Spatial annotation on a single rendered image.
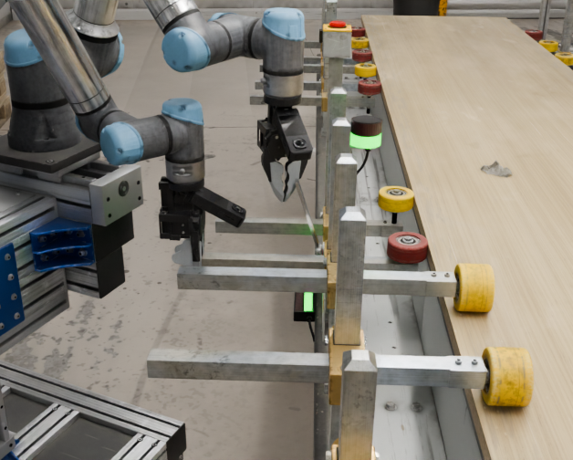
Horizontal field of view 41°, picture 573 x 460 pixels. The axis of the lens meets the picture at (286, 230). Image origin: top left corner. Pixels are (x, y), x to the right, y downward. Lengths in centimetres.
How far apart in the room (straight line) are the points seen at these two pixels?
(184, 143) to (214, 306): 170
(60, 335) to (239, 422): 84
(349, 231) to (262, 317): 202
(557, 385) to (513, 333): 14
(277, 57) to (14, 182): 66
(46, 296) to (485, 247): 92
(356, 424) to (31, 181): 105
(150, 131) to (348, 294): 53
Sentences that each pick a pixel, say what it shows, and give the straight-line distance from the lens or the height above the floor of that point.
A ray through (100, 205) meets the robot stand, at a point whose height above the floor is 95.
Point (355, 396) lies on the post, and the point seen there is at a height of 107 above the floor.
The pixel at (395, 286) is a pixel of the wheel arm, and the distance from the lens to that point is 130.
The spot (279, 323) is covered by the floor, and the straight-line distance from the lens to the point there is 297.
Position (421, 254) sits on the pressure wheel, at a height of 89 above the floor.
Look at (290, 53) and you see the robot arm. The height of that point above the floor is 127.
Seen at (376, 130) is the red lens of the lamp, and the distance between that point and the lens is 148.
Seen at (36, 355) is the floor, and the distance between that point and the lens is 292.
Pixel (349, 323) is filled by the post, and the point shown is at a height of 101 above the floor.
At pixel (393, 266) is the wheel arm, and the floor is 86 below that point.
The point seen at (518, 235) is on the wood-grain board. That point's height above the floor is 90.
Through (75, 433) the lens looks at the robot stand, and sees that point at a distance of 219.
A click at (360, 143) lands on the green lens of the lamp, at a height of 110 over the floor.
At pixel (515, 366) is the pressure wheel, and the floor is 97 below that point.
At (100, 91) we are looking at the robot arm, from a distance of 149.
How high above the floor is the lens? 157
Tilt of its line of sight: 25 degrees down
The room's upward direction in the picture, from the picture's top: 1 degrees clockwise
